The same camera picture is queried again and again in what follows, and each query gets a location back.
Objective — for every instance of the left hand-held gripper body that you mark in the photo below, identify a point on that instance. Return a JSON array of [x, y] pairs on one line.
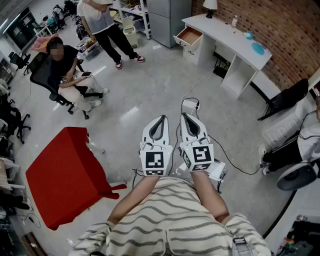
[[155, 160]]

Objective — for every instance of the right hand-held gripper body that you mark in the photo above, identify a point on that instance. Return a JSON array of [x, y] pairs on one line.
[[200, 156]]

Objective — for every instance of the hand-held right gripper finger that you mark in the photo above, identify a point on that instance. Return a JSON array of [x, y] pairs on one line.
[[183, 135], [203, 133]]

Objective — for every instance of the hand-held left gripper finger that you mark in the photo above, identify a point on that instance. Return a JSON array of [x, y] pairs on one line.
[[146, 131], [167, 132]]

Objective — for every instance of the white wooden drawer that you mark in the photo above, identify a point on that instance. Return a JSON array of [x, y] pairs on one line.
[[191, 35]]

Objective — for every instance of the person's left forearm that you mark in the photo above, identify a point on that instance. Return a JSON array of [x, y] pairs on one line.
[[135, 197]]

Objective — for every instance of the person's right forearm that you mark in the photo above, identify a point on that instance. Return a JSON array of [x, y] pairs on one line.
[[210, 197]]

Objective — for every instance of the white desk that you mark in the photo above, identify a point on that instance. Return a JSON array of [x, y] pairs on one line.
[[220, 32]]

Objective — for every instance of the white booklet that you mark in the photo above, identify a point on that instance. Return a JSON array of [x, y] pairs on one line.
[[217, 168]]

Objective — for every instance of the white power box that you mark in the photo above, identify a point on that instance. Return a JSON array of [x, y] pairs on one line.
[[190, 105]]

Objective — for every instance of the person's striped shirt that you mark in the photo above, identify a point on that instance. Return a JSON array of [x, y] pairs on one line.
[[170, 225]]

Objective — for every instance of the white phone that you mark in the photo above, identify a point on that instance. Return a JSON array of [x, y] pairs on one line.
[[86, 74]]

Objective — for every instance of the white round chair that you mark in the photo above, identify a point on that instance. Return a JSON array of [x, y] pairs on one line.
[[281, 183]]

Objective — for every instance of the red table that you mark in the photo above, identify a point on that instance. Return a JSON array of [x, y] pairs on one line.
[[65, 175]]

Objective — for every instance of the clear storage box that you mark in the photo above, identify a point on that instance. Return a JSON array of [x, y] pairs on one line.
[[91, 51]]

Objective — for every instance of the cream pedal trash bin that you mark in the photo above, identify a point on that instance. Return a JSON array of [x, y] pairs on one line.
[[130, 35]]

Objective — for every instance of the black folding chair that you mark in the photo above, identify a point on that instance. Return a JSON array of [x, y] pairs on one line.
[[292, 95]]

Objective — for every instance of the teal fluffy item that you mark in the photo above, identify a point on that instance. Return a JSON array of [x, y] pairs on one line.
[[257, 48]]

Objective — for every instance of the white metal shelf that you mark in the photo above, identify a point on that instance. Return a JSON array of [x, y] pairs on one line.
[[147, 25]]

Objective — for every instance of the teal and white item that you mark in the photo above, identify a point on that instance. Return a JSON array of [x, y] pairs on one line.
[[249, 35]]

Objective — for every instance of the grey refrigerator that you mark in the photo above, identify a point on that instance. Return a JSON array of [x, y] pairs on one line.
[[167, 22]]

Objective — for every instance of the clear plastic water bottle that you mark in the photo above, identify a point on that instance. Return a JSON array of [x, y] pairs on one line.
[[234, 22]]

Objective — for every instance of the black office chair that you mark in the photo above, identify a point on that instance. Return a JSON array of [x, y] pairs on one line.
[[18, 61], [15, 120], [40, 72]]

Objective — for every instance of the white shade table lamp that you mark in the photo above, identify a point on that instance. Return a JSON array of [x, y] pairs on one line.
[[210, 3]]

